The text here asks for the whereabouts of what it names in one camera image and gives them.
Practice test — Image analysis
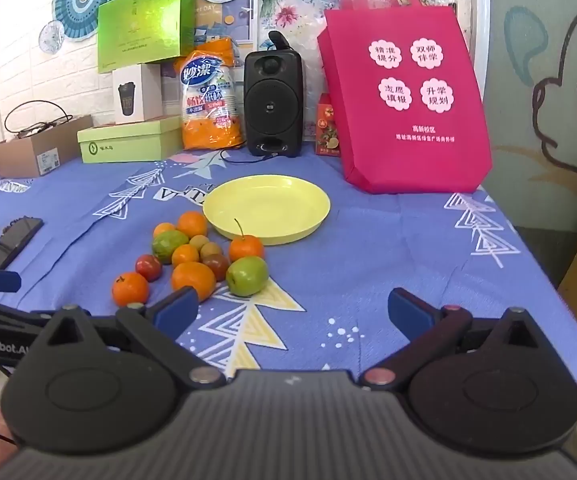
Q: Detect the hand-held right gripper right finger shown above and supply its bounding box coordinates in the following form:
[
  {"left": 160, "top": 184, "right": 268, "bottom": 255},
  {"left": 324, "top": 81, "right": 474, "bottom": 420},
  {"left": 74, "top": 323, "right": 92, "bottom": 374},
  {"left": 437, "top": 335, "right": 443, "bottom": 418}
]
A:
[{"left": 359, "top": 287, "right": 544, "bottom": 388}]

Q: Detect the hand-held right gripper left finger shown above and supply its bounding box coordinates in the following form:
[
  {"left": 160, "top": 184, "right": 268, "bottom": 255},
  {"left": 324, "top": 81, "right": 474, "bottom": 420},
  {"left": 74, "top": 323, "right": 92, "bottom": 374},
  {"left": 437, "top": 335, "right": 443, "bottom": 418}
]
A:
[{"left": 43, "top": 286, "right": 226, "bottom": 388}]

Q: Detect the large orange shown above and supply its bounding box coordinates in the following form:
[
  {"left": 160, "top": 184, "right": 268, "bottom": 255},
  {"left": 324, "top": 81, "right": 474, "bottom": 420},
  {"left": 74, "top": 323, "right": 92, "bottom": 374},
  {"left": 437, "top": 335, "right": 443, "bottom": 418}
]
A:
[{"left": 171, "top": 261, "right": 218, "bottom": 303}]

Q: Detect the orange with green calyx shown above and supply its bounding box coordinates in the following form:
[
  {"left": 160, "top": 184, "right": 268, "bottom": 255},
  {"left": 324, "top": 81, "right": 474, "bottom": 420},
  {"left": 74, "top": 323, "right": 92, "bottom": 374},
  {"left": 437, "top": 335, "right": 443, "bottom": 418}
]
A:
[{"left": 112, "top": 272, "right": 150, "bottom": 307}]

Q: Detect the dark red plum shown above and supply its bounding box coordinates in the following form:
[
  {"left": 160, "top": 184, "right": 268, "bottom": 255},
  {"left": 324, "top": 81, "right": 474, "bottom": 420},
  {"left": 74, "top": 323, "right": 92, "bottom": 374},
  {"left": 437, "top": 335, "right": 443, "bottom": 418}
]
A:
[{"left": 202, "top": 254, "right": 230, "bottom": 282}]

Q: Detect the green citrus fruit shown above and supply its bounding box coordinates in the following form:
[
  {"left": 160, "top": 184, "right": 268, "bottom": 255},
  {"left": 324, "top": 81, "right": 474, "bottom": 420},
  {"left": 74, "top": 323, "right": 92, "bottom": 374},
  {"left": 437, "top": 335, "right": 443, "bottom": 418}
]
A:
[{"left": 151, "top": 230, "right": 190, "bottom": 265}]

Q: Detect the green apple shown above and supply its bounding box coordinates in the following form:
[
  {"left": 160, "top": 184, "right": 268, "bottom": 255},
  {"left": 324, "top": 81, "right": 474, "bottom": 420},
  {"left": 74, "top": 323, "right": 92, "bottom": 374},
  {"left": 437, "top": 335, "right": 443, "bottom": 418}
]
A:
[{"left": 225, "top": 256, "right": 270, "bottom": 297}]

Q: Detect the round orange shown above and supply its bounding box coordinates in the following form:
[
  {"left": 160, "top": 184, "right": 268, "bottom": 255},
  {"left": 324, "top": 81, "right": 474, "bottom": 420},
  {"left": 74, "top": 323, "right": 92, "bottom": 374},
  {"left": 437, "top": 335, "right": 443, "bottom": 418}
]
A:
[{"left": 177, "top": 211, "right": 209, "bottom": 239}]

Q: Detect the orange with long stem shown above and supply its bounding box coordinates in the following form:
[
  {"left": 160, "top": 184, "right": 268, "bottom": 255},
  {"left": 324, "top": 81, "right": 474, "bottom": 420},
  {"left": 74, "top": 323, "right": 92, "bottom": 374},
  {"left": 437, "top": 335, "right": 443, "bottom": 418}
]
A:
[{"left": 229, "top": 218, "right": 266, "bottom": 264}]

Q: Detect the yellow plastic plate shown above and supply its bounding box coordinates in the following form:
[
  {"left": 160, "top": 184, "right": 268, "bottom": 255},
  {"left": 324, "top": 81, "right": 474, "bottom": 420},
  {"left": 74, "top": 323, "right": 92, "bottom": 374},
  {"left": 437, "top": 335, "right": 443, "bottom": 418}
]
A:
[{"left": 202, "top": 175, "right": 331, "bottom": 246}]

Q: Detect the flat black device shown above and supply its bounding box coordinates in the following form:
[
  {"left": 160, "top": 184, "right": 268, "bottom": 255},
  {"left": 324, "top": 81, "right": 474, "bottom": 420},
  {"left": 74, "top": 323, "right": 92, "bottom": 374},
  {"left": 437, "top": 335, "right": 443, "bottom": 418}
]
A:
[{"left": 0, "top": 216, "right": 44, "bottom": 271}]

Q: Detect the blue printed tablecloth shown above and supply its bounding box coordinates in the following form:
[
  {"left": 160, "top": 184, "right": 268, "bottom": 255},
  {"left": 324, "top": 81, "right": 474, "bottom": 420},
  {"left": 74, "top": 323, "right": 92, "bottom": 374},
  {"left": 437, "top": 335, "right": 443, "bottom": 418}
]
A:
[{"left": 0, "top": 152, "right": 577, "bottom": 383}]

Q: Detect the brown cardboard box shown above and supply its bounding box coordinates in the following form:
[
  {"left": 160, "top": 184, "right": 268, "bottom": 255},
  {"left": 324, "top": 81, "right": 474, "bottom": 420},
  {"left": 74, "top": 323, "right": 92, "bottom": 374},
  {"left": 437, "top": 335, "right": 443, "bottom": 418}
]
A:
[{"left": 0, "top": 114, "right": 94, "bottom": 178}]

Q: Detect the light green shoe box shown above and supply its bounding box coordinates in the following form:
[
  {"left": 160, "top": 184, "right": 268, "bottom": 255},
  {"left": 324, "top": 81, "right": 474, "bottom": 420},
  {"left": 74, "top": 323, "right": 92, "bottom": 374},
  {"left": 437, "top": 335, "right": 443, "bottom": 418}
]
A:
[{"left": 77, "top": 115, "right": 184, "bottom": 164}]

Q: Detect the pink tote bag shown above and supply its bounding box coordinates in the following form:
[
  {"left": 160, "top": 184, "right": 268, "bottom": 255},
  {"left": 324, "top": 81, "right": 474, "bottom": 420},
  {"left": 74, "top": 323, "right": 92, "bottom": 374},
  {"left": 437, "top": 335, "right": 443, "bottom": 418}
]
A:
[{"left": 317, "top": 0, "right": 493, "bottom": 195}]

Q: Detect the red fruit print box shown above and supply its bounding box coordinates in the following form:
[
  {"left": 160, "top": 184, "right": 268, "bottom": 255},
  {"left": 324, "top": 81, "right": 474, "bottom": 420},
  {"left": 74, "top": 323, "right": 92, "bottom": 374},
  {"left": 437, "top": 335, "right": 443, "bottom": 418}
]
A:
[{"left": 315, "top": 93, "right": 342, "bottom": 157}]

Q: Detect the orange paper cup pack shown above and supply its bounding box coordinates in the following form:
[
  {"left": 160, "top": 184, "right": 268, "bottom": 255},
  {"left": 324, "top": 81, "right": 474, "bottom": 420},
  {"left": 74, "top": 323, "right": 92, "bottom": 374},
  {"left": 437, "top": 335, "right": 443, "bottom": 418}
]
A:
[{"left": 176, "top": 37, "right": 246, "bottom": 151}]

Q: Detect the white cup box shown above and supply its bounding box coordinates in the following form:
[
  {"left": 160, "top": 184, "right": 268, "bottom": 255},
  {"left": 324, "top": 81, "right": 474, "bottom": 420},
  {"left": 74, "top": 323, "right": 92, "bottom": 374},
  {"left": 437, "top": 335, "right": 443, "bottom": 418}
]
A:
[{"left": 112, "top": 63, "right": 163, "bottom": 125}]

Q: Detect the black speaker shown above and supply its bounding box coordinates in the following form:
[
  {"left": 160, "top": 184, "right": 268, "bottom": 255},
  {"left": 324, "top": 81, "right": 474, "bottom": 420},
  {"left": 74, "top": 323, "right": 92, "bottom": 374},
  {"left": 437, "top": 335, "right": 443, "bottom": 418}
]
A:
[{"left": 243, "top": 31, "right": 304, "bottom": 158}]

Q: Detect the small blue paper fan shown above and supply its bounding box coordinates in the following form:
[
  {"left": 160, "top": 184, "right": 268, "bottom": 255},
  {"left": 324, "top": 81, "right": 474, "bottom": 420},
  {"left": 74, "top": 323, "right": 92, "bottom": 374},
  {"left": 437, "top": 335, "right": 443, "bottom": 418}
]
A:
[{"left": 38, "top": 21, "right": 66, "bottom": 55}]

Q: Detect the large green gift box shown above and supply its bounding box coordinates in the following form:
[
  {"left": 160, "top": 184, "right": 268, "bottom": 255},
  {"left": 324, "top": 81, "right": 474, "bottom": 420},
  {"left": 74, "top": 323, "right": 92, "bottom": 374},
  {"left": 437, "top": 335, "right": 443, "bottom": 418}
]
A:
[{"left": 97, "top": 0, "right": 196, "bottom": 75}]

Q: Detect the large blue paper fan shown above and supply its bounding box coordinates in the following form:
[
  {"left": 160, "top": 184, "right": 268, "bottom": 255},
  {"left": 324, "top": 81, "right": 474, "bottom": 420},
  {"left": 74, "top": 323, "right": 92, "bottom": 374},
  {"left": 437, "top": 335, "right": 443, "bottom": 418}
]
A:
[{"left": 52, "top": 0, "right": 122, "bottom": 42}]

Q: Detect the floral plastic bag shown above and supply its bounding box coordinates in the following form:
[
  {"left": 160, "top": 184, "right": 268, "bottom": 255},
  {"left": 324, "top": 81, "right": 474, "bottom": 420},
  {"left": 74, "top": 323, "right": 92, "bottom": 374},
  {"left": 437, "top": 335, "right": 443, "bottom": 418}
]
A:
[{"left": 256, "top": 0, "right": 342, "bottom": 61}]

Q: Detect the black speaker cable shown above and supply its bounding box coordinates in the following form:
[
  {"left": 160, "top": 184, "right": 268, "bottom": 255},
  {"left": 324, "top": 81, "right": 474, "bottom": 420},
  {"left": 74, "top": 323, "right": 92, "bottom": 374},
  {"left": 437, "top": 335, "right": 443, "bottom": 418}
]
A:
[{"left": 220, "top": 146, "right": 289, "bottom": 166}]

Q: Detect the black cable loop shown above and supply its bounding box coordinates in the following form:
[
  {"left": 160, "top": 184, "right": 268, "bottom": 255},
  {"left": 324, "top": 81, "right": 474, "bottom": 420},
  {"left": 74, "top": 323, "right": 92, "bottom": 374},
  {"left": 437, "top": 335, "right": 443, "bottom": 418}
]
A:
[{"left": 3, "top": 101, "right": 74, "bottom": 139}]

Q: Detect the blue wall poster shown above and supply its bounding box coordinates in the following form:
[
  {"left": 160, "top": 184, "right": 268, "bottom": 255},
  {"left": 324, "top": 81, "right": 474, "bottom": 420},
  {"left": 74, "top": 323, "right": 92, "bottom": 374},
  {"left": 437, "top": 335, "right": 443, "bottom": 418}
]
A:
[{"left": 193, "top": 2, "right": 259, "bottom": 58}]

